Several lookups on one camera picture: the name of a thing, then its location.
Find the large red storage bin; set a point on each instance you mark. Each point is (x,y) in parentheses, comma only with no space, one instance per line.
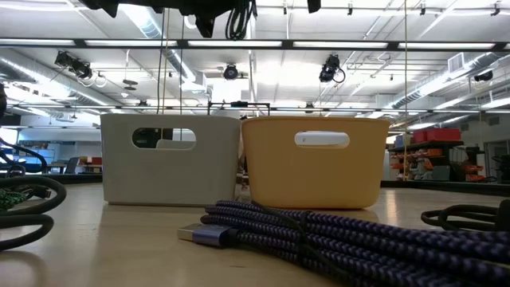
(443,134)

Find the black ceiling camera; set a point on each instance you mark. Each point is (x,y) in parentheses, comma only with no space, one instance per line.
(483,75)
(328,69)
(230,72)

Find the black overhead frame beam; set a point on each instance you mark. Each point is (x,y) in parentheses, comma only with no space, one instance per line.
(181,44)

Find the black overhead camera rig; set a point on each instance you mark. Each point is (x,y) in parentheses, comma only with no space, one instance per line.
(75,65)

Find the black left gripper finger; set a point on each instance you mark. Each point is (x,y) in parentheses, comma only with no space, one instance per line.
(206,26)

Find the grey plastic bin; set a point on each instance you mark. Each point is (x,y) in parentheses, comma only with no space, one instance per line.
(167,175)

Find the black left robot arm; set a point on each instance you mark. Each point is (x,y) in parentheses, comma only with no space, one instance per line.
(2,101)

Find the metal shelf with bins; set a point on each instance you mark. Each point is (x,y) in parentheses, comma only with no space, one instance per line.
(434,159)

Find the yellow plastic bin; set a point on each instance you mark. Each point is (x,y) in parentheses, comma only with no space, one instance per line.
(315,179)

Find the black camera stand frame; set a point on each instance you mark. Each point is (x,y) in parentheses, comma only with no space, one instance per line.
(239,104)

